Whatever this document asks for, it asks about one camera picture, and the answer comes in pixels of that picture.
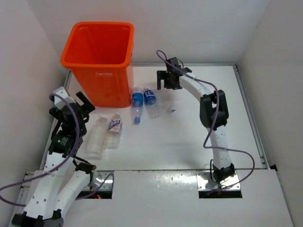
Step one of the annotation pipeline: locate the bottle with orange white label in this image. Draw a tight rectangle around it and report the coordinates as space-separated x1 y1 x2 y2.
106 113 123 149

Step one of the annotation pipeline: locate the blue label bottle blue cap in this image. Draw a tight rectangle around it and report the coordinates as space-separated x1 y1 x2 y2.
131 87 143 124

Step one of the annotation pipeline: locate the clear bottle blue cap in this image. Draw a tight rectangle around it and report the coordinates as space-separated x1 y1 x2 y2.
161 90 176 114

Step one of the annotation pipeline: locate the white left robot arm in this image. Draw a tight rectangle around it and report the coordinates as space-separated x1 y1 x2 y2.
11 87 96 227

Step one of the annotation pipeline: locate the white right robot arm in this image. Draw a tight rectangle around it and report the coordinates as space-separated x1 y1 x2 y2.
157 57 235 185

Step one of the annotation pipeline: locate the orange plastic bin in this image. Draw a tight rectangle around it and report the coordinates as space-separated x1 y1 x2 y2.
61 22 134 108

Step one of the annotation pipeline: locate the clear unlabelled plastic bottle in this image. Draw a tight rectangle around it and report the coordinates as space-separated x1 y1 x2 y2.
86 115 108 160

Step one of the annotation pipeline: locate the white front cover panel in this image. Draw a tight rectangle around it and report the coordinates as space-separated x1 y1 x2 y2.
63 170 293 227

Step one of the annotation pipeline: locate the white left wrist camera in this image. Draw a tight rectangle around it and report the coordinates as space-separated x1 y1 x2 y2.
52 87 76 110

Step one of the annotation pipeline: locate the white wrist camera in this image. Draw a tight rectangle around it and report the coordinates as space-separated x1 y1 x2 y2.
167 57 182 71
52 87 76 110

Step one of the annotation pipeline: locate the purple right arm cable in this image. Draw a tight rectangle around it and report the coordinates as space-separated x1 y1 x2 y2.
156 49 256 192

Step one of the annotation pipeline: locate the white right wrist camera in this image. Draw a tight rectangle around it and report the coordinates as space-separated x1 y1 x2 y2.
167 57 182 71

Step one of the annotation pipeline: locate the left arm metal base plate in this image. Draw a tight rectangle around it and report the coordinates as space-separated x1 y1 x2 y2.
89 171 114 192

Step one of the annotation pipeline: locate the aluminium table edge rail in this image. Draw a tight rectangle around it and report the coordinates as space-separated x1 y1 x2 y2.
232 64 270 169

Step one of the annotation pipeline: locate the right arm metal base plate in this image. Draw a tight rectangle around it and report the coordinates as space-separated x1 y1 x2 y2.
196 170 242 190

